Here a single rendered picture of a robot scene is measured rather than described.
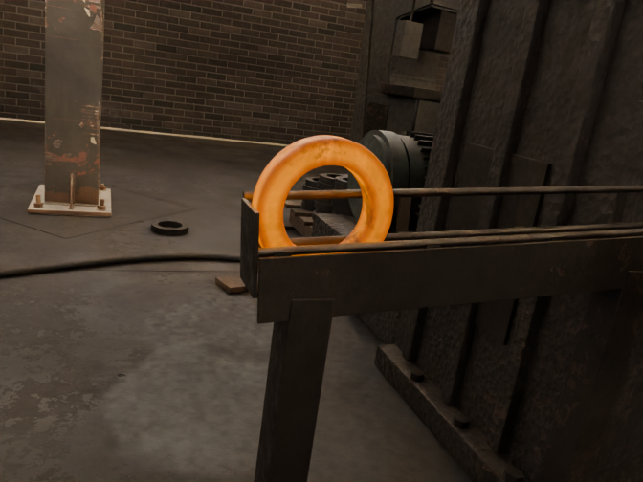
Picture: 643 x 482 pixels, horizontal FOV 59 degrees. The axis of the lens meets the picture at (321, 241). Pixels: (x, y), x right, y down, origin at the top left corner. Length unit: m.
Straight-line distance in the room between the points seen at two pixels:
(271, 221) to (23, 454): 0.89
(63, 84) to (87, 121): 0.20
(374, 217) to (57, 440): 0.94
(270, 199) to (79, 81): 2.54
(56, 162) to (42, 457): 2.06
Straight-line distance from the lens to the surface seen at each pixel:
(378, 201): 0.73
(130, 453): 1.38
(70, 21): 3.17
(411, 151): 2.14
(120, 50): 6.72
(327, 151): 0.69
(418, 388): 1.61
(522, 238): 0.85
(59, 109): 3.18
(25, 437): 1.46
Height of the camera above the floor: 0.83
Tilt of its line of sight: 16 degrees down
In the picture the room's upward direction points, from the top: 8 degrees clockwise
